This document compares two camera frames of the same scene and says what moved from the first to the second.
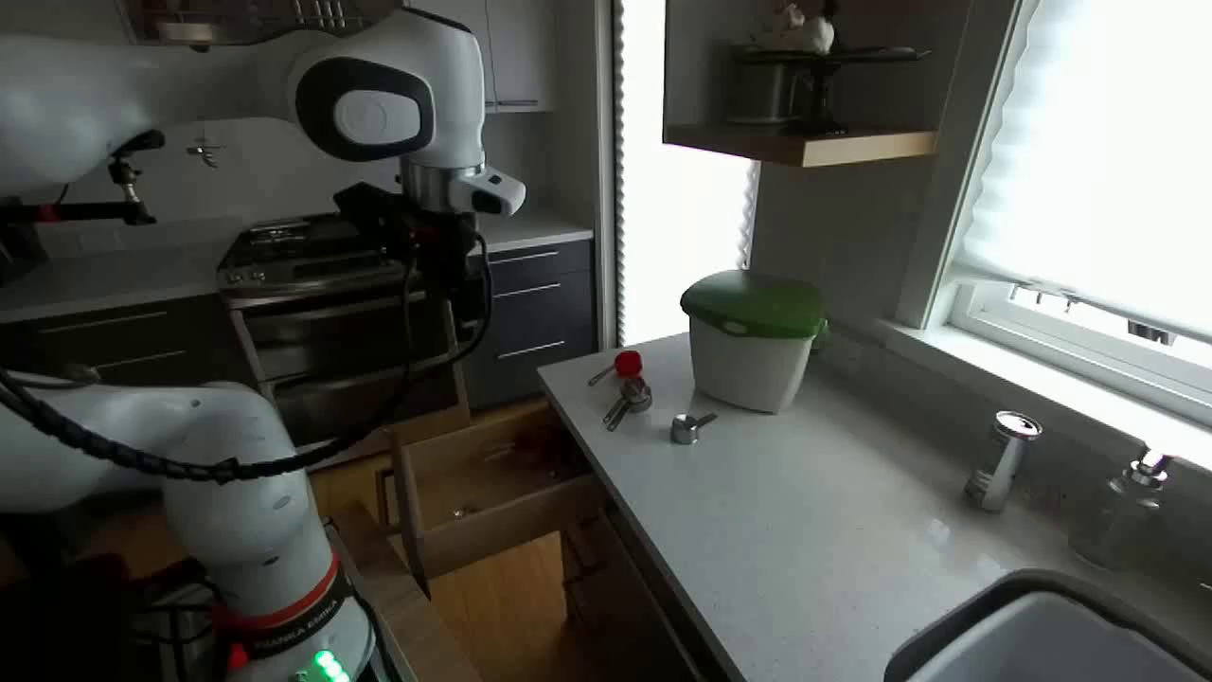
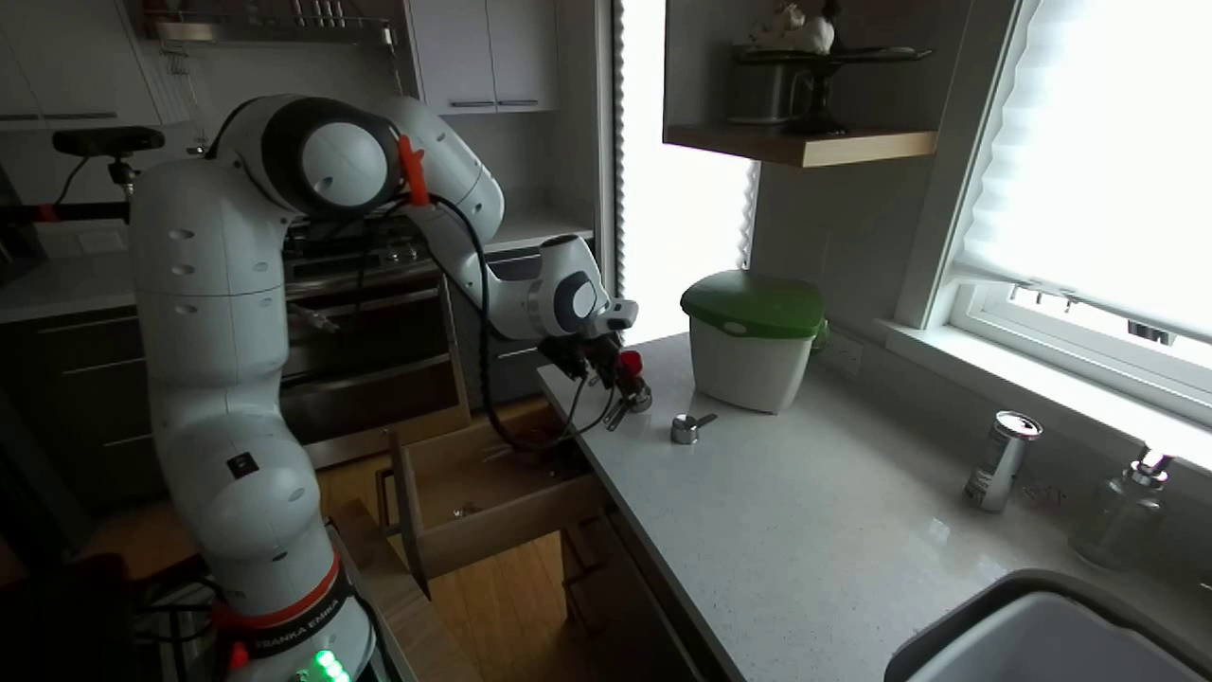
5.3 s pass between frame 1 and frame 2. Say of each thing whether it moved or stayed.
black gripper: moved
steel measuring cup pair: stayed
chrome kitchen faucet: stayed
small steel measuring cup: stayed
